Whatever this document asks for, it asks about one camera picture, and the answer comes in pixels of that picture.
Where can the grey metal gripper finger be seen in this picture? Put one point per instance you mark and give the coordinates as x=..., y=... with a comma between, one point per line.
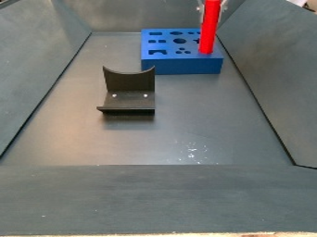
x=224, y=5
x=201, y=10

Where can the red hexagonal peg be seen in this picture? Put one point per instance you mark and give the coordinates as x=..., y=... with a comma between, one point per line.
x=211, y=15

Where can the blue foam shape board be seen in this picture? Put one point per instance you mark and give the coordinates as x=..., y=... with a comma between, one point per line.
x=171, y=51

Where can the black curved holder stand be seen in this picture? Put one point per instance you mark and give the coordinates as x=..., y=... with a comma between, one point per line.
x=131, y=92

